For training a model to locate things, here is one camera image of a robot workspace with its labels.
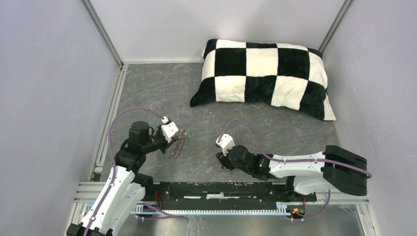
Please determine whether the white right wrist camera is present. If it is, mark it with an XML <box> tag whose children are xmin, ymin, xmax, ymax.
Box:
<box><xmin>215</xmin><ymin>134</ymin><xmax>235</xmax><ymax>156</ymax></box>

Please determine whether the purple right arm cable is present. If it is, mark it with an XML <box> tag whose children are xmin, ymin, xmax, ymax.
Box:
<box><xmin>219</xmin><ymin>119</ymin><xmax>373</xmax><ymax>221</ymax></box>

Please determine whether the aluminium frame post right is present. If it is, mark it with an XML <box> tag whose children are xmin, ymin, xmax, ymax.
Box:
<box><xmin>319</xmin><ymin>0</ymin><xmax>354</xmax><ymax>54</ymax></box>

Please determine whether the aluminium frame post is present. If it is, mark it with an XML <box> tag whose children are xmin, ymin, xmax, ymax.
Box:
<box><xmin>81</xmin><ymin>0</ymin><xmax>124</xmax><ymax>68</ymax></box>
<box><xmin>319</xmin><ymin>0</ymin><xmax>354</xmax><ymax>54</ymax></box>

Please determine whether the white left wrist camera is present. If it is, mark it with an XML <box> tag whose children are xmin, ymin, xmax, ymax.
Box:
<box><xmin>161</xmin><ymin>116</ymin><xmax>179</xmax><ymax>143</ymax></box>

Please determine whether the aluminium frame post left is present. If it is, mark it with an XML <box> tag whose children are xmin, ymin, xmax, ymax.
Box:
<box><xmin>81</xmin><ymin>0</ymin><xmax>124</xmax><ymax>68</ymax></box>

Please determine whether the white toothed cable duct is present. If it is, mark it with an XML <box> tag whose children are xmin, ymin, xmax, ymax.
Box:
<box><xmin>131</xmin><ymin>204</ymin><xmax>305</xmax><ymax>216</ymax></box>

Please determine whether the black and white checkered pillow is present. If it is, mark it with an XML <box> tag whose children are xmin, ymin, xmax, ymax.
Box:
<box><xmin>189</xmin><ymin>39</ymin><xmax>336</xmax><ymax>121</ymax></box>

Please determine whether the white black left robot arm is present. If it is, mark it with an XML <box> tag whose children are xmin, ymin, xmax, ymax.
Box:
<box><xmin>66</xmin><ymin>120</ymin><xmax>179</xmax><ymax>236</ymax></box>

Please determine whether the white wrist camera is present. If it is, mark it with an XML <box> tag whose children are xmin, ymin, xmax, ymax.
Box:
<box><xmin>215</xmin><ymin>134</ymin><xmax>235</xmax><ymax>156</ymax></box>
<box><xmin>161</xmin><ymin>116</ymin><xmax>179</xmax><ymax>143</ymax></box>

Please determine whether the black mounting base rail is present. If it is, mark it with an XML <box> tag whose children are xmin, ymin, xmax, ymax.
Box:
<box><xmin>143</xmin><ymin>181</ymin><xmax>317</xmax><ymax>211</ymax></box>

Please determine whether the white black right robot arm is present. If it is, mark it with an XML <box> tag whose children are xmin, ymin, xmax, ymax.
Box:
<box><xmin>216</xmin><ymin>145</ymin><xmax>371</xmax><ymax>201</ymax></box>

